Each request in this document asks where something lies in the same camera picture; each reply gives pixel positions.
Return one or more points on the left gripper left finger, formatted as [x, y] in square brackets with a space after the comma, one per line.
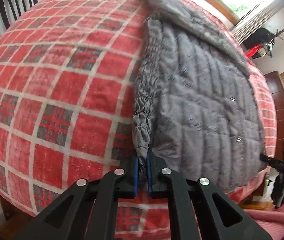
[87, 209]

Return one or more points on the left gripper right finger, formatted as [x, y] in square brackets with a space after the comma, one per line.
[198, 209]

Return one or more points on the grey quilted floral jacket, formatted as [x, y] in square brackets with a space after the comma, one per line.
[194, 105]

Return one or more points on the pink sleeve right forearm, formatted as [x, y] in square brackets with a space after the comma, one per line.
[271, 221]

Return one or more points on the black gloved right hand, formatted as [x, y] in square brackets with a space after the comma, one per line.
[277, 195]

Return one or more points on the dark wooden headboard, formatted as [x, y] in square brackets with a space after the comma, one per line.
[276, 88]

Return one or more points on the red hanging bag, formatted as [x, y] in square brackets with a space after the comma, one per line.
[254, 51]

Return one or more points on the wooden coat rack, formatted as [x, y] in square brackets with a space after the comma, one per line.
[271, 41]

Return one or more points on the red plaid bed blanket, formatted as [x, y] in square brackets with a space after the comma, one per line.
[67, 69]

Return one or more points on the white striped curtain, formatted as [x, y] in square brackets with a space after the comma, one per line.
[255, 18]

